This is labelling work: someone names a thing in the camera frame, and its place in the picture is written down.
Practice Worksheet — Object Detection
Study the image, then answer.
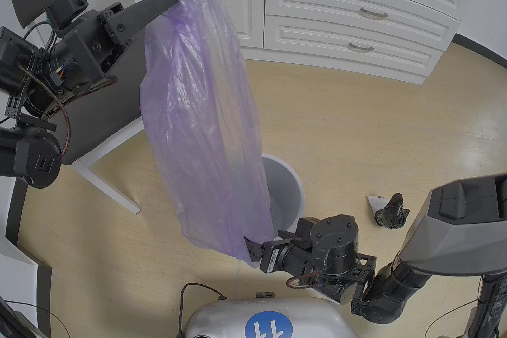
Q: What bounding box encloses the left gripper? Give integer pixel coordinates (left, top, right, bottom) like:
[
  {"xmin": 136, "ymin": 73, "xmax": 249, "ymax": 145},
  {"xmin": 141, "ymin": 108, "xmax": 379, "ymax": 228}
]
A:
[{"xmin": 49, "ymin": 0, "xmax": 180, "ymax": 92}]

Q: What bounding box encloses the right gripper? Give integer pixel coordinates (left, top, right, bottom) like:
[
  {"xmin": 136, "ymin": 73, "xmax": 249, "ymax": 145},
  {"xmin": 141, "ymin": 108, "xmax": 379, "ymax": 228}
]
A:
[{"xmin": 243, "ymin": 235, "xmax": 318, "ymax": 278}]

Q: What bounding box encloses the purple plastic bag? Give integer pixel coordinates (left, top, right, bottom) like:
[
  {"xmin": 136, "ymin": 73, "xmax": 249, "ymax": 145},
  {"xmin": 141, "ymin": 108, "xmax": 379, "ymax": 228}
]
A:
[{"xmin": 139, "ymin": 0, "xmax": 274, "ymax": 262}]

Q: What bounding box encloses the black plastic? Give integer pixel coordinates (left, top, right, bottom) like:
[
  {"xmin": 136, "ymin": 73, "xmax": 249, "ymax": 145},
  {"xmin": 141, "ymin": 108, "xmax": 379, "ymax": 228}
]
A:
[{"xmin": 374, "ymin": 193, "xmax": 410, "ymax": 230}]

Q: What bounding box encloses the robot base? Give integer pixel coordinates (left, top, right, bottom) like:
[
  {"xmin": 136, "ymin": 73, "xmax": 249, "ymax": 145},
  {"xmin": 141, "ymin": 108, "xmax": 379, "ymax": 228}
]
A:
[{"xmin": 186, "ymin": 291, "xmax": 351, "ymax": 338}]

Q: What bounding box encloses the white trash bin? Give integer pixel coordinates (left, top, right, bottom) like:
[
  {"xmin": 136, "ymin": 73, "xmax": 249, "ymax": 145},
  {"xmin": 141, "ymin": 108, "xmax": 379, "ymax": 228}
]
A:
[{"xmin": 261, "ymin": 154, "xmax": 306, "ymax": 232}]

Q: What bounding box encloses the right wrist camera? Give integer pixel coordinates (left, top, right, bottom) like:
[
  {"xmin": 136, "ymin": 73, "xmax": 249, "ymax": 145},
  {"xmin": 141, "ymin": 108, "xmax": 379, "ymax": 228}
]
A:
[{"xmin": 277, "ymin": 217, "xmax": 318, "ymax": 250}]

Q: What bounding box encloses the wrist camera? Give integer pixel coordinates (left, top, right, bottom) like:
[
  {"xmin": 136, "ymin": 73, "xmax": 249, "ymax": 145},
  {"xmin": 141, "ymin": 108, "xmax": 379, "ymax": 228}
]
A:
[
  {"xmin": 44, "ymin": 0, "xmax": 88, "ymax": 38},
  {"xmin": 277, "ymin": 217, "xmax": 318, "ymax": 250}
]

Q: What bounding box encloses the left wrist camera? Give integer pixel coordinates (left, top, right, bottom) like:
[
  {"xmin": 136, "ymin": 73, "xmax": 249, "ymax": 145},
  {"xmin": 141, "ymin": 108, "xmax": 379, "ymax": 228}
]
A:
[{"xmin": 44, "ymin": 0, "xmax": 88, "ymax": 38}]

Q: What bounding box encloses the black cable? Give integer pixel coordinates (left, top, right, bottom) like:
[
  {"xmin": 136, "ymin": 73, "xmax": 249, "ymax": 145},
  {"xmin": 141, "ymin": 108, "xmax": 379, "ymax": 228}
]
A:
[
  {"xmin": 4, "ymin": 300, "xmax": 54, "ymax": 338},
  {"xmin": 426, "ymin": 302, "xmax": 477, "ymax": 338},
  {"xmin": 179, "ymin": 283, "xmax": 227, "ymax": 338}
]

